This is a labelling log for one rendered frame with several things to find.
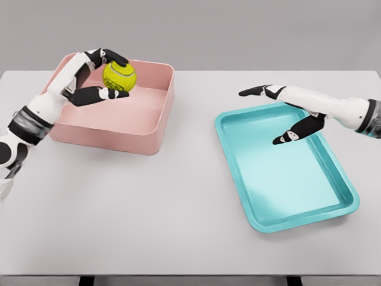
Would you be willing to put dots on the yellow tennis ball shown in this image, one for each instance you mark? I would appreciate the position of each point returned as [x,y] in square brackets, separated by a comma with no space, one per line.
[119,76]

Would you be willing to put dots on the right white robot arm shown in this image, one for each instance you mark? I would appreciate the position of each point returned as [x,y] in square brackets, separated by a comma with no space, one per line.
[358,115]

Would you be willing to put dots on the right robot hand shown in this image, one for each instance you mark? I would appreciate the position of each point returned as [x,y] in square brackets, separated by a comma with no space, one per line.
[300,98]

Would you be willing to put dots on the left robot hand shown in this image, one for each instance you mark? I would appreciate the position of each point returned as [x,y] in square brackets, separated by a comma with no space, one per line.
[69,78]

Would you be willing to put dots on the pink square basket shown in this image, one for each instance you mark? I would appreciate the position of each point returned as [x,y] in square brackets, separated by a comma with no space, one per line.
[131,119]

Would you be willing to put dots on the blue rectangular tray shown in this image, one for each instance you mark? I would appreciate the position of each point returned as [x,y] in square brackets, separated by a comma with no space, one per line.
[285,167]

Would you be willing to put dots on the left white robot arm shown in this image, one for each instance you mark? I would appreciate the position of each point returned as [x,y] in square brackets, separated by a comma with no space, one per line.
[32,116]

